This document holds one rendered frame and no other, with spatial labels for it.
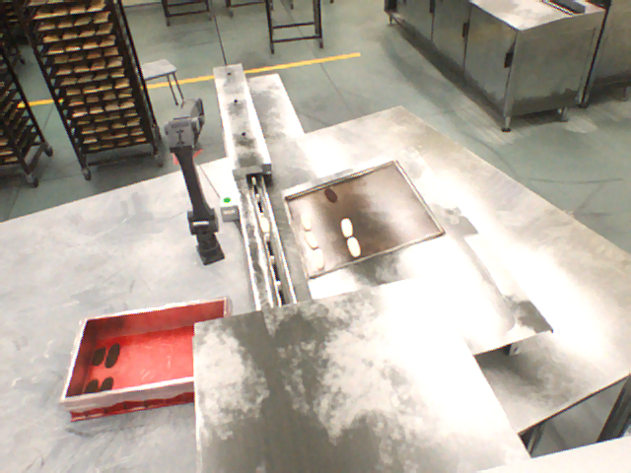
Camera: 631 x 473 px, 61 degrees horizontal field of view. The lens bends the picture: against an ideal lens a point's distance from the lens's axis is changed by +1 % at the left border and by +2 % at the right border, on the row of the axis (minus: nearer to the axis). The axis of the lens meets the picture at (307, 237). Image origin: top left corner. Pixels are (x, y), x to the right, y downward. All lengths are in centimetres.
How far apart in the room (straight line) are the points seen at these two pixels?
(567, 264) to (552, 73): 263
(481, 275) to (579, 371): 37
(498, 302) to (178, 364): 98
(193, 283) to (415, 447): 123
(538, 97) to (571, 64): 30
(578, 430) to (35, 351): 214
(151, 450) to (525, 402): 102
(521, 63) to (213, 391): 368
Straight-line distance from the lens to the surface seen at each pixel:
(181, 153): 180
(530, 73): 441
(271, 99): 324
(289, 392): 101
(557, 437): 260
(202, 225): 199
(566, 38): 445
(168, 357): 176
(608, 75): 503
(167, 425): 162
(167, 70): 499
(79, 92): 425
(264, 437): 97
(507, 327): 159
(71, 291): 214
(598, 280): 204
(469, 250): 179
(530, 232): 218
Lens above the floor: 213
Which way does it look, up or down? 39 degrees down
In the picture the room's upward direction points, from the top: 6 degrees counter-clockwise
